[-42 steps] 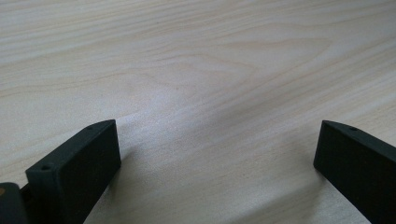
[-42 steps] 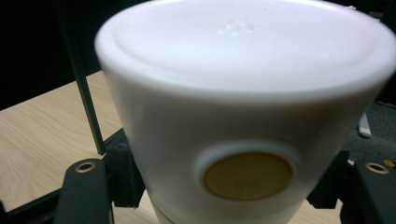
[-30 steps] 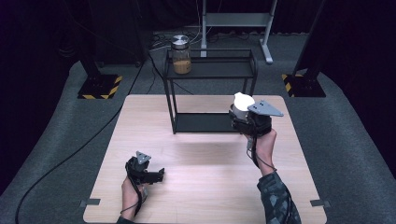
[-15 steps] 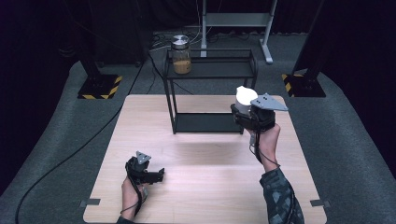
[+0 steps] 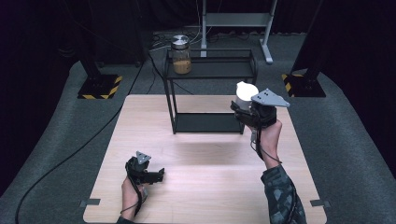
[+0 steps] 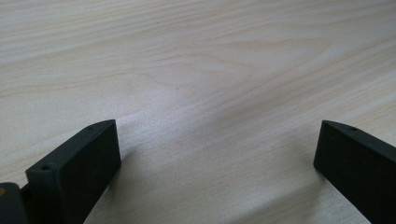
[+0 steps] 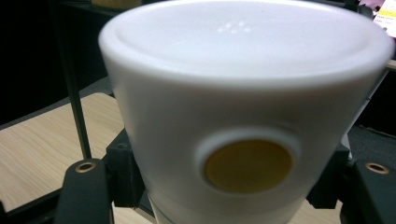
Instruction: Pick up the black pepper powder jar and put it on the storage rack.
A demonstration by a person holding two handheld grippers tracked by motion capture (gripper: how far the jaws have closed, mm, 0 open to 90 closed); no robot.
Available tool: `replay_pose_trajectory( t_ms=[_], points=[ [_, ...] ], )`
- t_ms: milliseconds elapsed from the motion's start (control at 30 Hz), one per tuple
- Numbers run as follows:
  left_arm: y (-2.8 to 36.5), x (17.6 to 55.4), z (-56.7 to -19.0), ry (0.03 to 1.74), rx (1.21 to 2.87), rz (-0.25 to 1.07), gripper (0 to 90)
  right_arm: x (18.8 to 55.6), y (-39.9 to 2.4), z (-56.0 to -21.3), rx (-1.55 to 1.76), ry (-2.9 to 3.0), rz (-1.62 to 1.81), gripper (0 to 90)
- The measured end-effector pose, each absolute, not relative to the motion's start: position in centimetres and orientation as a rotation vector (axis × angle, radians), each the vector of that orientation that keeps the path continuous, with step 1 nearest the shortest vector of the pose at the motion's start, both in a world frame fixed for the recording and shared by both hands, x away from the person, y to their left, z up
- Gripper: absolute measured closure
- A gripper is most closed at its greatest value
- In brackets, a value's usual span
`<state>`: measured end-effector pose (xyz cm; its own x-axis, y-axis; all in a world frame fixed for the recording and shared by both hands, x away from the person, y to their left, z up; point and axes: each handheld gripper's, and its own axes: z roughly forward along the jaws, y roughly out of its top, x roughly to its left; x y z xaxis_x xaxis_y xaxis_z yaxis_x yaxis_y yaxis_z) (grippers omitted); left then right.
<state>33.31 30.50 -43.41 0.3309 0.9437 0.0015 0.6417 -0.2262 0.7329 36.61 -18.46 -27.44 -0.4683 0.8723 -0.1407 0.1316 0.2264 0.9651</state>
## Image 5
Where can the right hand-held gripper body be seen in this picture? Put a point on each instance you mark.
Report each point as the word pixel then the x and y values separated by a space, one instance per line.
pixel 266 112

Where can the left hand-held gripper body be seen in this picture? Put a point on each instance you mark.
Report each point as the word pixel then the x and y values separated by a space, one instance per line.
pixel 138 169

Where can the white jar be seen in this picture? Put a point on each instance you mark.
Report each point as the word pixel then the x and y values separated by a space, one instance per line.
pixel 245 91

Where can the black metal rack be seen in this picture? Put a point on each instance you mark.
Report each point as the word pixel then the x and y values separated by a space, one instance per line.
pixel 211 69

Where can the glass jar with brown powder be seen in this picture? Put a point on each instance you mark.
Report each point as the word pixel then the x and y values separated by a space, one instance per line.
pixel 181 60

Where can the person's left hand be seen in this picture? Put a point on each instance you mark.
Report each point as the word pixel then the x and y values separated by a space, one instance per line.
pixel 130 196

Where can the person's right hand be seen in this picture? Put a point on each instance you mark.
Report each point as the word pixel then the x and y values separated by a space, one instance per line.
pixel 269 140

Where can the black stand with striped base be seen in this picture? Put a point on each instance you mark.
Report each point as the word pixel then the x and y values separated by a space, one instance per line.
pixel 303 85
pixel 99 85

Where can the grey tape strip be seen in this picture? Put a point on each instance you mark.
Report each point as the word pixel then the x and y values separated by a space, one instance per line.
pixel 320 203
pixel 90 202

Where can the grey metal stand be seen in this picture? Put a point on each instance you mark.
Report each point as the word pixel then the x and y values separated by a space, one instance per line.
pixel 236 19

